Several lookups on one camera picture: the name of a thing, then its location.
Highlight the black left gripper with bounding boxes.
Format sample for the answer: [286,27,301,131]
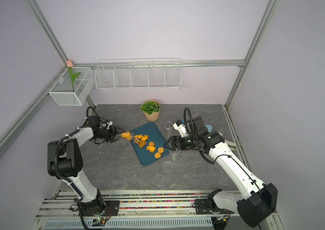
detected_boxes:
[94,125,125,143]

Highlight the clear cookie jar back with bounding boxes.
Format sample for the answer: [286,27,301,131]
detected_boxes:
[170,150,180,161]

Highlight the clear cookie jar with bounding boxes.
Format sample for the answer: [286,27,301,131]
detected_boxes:
[164,121,174,138]
[170,150,180,161]
[121,131,134,141]

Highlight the clear cookie jar front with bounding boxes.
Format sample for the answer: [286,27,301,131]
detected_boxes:
[121,131,134,141]

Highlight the clear jar lid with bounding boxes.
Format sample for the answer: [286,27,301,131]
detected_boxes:
[154,174,166,186]
[163,162,174,173]

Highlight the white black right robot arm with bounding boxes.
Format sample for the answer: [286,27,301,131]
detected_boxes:
[164,107,278,228]

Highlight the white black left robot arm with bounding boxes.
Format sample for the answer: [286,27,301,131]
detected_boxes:
[47,106,125,217]

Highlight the orange flower shaped cookie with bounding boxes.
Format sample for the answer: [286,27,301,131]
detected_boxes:
[154,152,161,159]

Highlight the orange fish shaped cookie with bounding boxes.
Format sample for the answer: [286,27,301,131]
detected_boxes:
[147,146,156,153]

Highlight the teal plastic tray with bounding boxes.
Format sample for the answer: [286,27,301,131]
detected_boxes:
[131,122,170,166]

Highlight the orange heart shaped cookie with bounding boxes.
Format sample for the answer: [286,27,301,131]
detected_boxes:
[137,140,146,148]

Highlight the light blue garden trowel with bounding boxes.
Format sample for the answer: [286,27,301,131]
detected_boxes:
[205,125,212,132]

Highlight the green plant in pot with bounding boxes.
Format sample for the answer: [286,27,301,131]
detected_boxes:
[140,100,160,121]

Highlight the beige gardening glove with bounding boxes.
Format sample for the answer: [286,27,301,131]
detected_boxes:
[218,132,238,151]

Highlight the pink artificial tulip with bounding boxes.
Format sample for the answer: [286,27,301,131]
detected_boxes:
[66,60,80,92]

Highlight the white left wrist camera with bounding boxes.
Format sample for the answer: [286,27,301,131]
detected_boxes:
[101,120,113,129]

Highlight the white wire wall shelf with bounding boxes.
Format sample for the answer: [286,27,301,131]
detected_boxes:
[95,58,182,91]

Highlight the white mesh wall basket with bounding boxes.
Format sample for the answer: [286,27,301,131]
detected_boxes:
[49,67,95,106]

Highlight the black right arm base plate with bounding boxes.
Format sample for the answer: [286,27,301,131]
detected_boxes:
[192,198,220,215]

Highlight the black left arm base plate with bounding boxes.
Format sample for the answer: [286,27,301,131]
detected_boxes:
[80,200,120,217]

